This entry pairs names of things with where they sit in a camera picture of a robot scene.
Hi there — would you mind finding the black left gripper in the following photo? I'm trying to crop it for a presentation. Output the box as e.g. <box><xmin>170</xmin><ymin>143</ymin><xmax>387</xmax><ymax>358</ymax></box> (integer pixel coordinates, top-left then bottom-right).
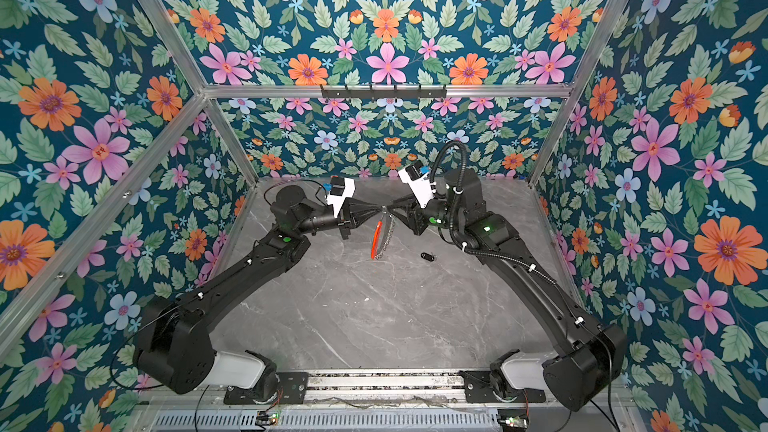
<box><xmin>294</xmin><ymin>195</ymin><xmax>381</xmax><ymax>240</ymax></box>

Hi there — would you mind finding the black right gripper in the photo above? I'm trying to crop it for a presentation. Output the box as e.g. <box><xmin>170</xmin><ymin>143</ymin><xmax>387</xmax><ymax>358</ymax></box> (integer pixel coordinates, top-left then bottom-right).
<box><xmin>388</xmin><ymin>192</ymin><xmax>467</xmax><ymax>238</ymax></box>

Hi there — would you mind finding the metal keyring holder red handle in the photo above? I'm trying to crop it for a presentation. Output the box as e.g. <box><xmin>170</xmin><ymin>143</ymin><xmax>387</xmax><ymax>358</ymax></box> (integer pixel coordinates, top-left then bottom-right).
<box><xmin>371</xmin><ymin>211</ymin><xmax>395</xmax><ymax>260</ymax></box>

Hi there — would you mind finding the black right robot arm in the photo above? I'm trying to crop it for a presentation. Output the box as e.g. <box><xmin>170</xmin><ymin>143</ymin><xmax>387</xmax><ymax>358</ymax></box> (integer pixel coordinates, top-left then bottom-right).
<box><xmin>387</xmin><ymin>140</ymin><xmax>628</xmax><ymax>412</ymax></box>

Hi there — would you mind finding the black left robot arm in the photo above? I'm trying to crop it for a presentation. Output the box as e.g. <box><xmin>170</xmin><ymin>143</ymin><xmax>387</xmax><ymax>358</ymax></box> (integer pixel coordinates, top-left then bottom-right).
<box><xmin>133</xmin><ymin>177</ymin><xmax>383</xmax><ymax>403</ymax></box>

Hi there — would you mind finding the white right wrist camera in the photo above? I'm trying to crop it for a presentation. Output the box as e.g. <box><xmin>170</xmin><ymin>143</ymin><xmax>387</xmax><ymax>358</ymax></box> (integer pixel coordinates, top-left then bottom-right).
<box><xmin>398</xmin><ymin>160</ymin><xmax>435</xmax><ymax>209</ymax></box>

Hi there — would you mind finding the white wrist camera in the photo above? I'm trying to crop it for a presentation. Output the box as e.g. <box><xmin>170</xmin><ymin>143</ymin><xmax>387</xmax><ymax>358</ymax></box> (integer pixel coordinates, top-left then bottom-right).
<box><xmin>398</xmin><ymin>160</ymin><xmax>435</xmax><ymax>209</ymax></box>
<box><xmin>324</xmin><ymin>176</ymin><xmax>355</xmax><ymax>218</ymax></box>

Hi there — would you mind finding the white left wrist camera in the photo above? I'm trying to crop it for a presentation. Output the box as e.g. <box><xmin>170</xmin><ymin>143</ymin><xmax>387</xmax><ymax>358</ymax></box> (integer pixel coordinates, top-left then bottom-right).
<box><xmin>324</xmin><ymin>176</ymin><xmax>355</xmax><ymax>218</ymax></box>

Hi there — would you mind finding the black hook rail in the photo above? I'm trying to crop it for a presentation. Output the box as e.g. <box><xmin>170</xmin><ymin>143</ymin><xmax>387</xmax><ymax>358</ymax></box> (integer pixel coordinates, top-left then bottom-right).
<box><xmin>320</xmin><ymin>85</ymin><xmax>448</xmax><ymax>100</ymax></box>

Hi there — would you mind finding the aluminium mounting rail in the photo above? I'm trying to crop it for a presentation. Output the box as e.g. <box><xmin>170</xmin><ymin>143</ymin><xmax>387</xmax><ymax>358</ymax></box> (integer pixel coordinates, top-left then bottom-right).
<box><xmin>143</xmin><ymin>368</ymin><xmax>637</xmax><ymax>409</ymax></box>

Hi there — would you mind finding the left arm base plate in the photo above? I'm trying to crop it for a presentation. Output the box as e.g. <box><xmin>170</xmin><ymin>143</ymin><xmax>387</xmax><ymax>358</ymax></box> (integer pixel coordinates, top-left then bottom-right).
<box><xmin>223</xmin><ymin>372</ymin><xmax>309</xmax><ymax>406</ymax></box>

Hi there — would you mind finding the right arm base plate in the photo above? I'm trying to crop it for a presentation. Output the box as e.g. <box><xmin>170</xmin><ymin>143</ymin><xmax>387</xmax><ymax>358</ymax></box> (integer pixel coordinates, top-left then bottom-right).
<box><xmin>458</xmin><ymin>370</ymin><xmax>546</xmax><ymax>404</ymax></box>

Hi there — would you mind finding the white vented cable duct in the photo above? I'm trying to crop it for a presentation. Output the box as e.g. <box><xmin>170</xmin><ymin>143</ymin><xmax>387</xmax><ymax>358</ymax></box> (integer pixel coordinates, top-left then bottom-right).
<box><xmin>149</xmin><ymin>409</ymin><xmax>501</xmax><ymax>431</ymax></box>

